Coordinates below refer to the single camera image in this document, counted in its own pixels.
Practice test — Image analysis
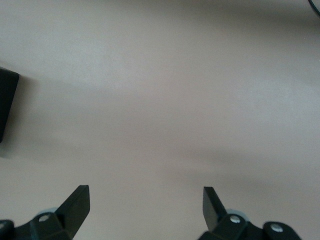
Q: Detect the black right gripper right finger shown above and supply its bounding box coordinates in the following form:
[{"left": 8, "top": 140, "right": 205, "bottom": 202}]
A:
[{"left": 199, "top": 186, "right": 301, "bottom": 240}]

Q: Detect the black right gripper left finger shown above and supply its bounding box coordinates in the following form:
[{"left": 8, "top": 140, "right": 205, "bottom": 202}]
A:
[{"left": 0, "top": 184, "right": 90, "bottom": 240}]

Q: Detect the black rectangular plastic tray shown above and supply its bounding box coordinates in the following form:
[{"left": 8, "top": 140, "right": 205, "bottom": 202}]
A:
[{"left": 0, "top": 66, "right": 20, "bottom": 145}]

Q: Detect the black cable with metal plug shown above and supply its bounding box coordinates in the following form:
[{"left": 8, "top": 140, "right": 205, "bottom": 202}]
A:
[{"left": 307, "top": 0, "right": 320, "bottom": 15}]

